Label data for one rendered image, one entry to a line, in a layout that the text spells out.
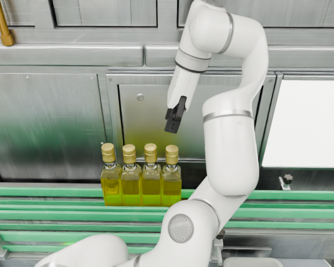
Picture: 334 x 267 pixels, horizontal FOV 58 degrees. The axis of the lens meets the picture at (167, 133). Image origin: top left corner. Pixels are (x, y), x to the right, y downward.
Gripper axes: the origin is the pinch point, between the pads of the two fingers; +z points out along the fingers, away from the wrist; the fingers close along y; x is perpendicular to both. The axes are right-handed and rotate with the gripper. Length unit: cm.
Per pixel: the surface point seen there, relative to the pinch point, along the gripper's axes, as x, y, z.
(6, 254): -35, 15, 46
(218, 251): 19.4, 17.3, 25.0
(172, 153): 2.4, 1.7, 9.1
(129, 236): -3.4, 13.3, 30.8
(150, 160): -2.5, 1.1, 13.4
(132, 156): -7.5, 1.3, 13.2
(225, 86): 13.5, -13.0, -6.8
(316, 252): 57, 6, 32
